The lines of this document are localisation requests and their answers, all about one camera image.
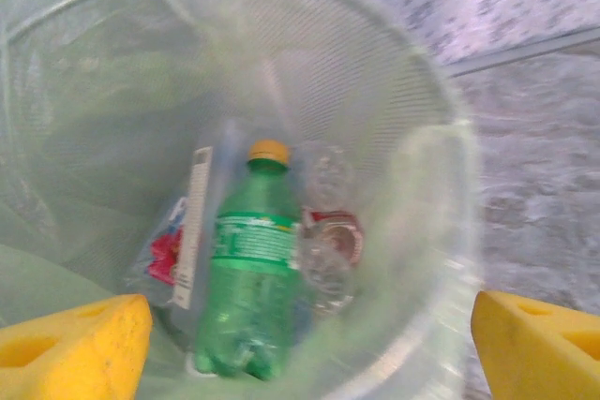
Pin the aluminium frame rail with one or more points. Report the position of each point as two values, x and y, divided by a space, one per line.
525 51

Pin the green bottle yellow cap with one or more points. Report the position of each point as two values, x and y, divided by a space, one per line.
248 278

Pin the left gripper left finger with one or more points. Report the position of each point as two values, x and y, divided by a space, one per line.
94 358

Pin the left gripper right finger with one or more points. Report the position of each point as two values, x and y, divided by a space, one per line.
529 358

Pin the white mesh waste bin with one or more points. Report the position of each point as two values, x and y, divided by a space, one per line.
351 67

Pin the clear bottle red label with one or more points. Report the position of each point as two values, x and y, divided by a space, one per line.
337 231

